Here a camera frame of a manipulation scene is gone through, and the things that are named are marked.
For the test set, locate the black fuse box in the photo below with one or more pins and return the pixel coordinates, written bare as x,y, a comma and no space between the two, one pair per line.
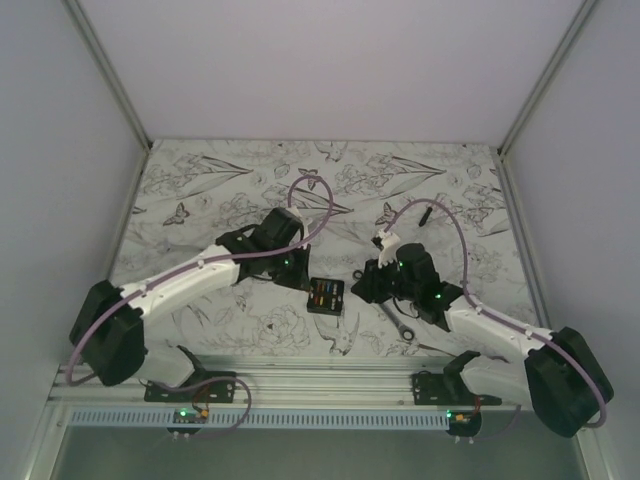
325,296

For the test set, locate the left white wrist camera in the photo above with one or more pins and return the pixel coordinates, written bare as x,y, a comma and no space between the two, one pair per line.
302,213

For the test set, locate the floral patterned mat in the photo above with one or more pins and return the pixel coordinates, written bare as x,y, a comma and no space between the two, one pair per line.
191,192

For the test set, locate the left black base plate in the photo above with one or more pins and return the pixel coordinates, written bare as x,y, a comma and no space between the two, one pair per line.
203,388

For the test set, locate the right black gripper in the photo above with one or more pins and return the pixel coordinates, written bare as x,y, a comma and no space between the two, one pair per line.
368,288

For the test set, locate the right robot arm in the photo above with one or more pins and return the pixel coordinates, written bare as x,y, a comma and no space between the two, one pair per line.
554,373

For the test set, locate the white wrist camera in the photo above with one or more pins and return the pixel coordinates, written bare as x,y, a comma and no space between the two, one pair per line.
302,213
387,243

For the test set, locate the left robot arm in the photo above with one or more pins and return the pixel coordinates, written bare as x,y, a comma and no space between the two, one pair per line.
112,331

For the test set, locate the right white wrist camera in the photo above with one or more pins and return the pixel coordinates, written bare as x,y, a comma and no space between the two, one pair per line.
387,243

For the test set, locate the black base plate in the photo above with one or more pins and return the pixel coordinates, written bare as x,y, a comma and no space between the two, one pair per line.
203,388
435,392

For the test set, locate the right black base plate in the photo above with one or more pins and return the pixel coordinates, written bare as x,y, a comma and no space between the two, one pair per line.
435,392

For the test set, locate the aluminium rail frame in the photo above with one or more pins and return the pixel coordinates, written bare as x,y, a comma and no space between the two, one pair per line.
369,383

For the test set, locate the grey slotted cable duct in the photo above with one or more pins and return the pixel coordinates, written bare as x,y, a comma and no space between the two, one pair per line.
263,419

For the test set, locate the silver ratchet wrench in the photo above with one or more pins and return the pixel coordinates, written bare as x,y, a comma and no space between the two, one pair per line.
405,333

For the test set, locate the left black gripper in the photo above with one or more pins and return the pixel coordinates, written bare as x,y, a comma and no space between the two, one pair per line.
300,278

